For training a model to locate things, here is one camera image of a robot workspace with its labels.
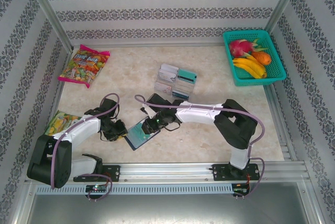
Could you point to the teal plastic card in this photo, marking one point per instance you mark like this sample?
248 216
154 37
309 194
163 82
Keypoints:
137 133

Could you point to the blue leather card holder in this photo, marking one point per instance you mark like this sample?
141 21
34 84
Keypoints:
134 144

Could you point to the clear acrylic card stand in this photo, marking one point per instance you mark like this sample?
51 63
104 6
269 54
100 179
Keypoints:
174 85

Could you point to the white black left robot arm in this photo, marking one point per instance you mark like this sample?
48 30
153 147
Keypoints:
81 129

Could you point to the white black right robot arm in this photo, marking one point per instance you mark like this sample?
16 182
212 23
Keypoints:
196 115

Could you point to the blue VIP card stack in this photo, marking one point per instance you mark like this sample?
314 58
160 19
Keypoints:
180 95

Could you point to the white card red print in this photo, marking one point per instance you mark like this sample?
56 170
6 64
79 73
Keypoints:
163 88

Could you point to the white card dark print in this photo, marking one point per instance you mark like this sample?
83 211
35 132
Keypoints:
166 78

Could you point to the teal VIP card stack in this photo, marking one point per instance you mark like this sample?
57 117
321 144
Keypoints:
187 76

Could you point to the plain white card stack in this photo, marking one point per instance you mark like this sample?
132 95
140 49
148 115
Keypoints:
168 68

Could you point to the green candy bag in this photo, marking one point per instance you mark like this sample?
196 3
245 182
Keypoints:
60 123

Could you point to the small circuit board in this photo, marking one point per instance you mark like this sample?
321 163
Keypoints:
96 188
240 188

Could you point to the pink candy bag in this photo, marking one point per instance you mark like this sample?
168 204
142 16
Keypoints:
83 67

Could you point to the grey metal shelf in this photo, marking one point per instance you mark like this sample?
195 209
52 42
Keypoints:
167 208

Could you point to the yellow banana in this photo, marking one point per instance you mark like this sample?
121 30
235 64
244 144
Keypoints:
246 70
251 61

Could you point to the pink dragon fruit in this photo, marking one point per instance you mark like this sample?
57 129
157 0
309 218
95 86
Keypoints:
239 47

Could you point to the orange mango fruit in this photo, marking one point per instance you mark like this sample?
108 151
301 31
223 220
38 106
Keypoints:
263 58

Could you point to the teal plastic basket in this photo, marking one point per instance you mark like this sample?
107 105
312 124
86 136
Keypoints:
277 72

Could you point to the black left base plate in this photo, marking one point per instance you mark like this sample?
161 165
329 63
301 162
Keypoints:
112 173

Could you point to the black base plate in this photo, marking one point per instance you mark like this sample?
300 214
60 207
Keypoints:
112 173
220 173

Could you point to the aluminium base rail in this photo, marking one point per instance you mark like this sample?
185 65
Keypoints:
167 171

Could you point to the aluminium side rail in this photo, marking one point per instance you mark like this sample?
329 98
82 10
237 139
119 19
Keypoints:
284 135
56 95

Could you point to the aluminium back rail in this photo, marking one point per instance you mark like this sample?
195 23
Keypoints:
157 43

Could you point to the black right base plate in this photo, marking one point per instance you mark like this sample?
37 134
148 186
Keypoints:
220 173

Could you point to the aluminium frame post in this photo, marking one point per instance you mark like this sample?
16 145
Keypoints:
283 4
47 6

